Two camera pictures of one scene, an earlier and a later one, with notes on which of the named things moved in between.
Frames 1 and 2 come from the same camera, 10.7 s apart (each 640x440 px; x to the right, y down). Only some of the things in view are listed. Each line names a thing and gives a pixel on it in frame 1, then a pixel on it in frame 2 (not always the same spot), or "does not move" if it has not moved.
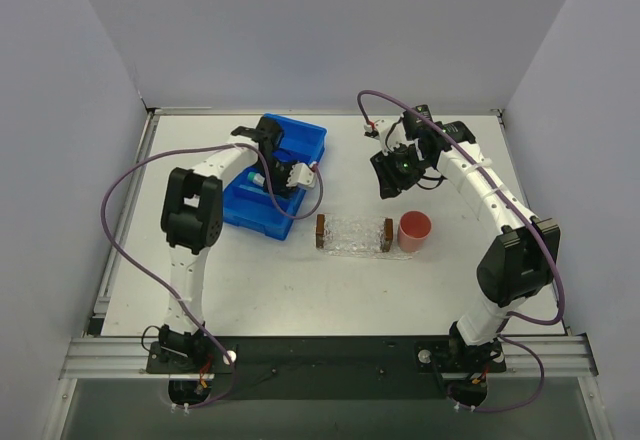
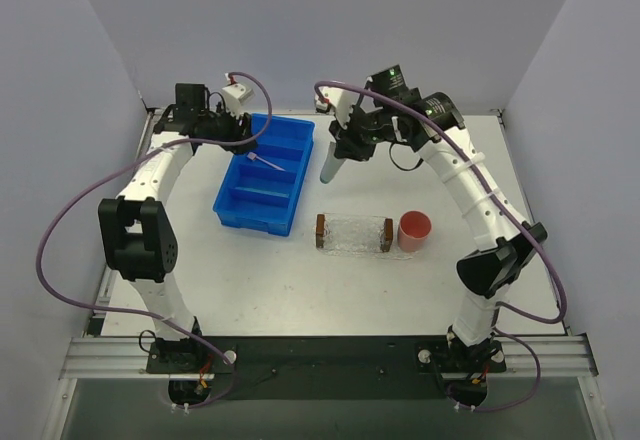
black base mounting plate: x=333 y=368 does not move
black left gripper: x=279 y=180 to x=240 y=133
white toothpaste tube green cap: x=256 y=178 to x=331 y=164
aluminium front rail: x=127 y=359 does not move
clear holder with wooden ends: x=354 y=235 does not move
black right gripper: x=391 y=178 to x=351 y=142
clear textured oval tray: x=359 y=236 does not move
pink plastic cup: x=414 y=227 does not move
